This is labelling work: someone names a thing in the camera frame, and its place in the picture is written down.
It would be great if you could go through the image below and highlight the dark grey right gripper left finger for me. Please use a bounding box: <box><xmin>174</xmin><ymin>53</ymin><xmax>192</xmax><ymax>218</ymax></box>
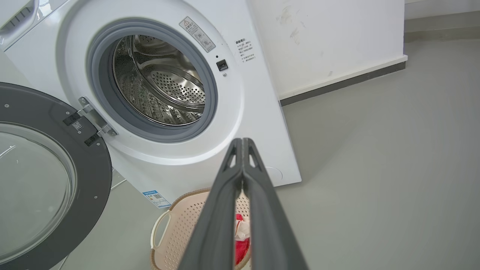
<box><xmin>178</xmin><ymin>138</ymin><xmax>243</xmax><ymax>270</ymax></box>

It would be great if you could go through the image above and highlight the blue energy label sticker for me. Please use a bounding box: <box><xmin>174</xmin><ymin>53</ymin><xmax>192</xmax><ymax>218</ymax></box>
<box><xmin>142</xmin><ymin>190</ymin><xmax>171</xmax><ymax>209</ymax></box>

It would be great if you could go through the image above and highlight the white front-load washing machine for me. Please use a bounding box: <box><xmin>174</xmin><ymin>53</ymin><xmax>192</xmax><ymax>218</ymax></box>
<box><xmin>0</xmin><ymin>0</ymin><xmax>302</xmax><ymax>209</ymax></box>

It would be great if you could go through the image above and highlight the beige perforated laundry basket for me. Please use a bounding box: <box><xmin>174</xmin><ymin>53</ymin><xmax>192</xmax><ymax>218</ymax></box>
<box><xmin>150</xmin><ymin>187</ymin><xmax>252</xmax><ymax>270</ymax></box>

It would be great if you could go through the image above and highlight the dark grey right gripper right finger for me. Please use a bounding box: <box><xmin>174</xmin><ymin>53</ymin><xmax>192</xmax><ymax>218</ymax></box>
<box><xmin>242</xmin><ymin>138</ymin><xmax>309</xmax><ymax>270</ymax></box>

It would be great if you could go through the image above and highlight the red and white garment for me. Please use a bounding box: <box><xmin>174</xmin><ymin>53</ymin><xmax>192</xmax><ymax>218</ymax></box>
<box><xmin>234</xmin><ymin>214</ymin><xmax>251</xmax><ymax>266</ymax></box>

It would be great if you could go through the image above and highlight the dark grey round washer door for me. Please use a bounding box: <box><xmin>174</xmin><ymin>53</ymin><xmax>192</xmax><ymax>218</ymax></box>
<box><xmin>0</xmin><ymin>82</ymin><xmax>113</xmax><ymax>270</ymax></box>

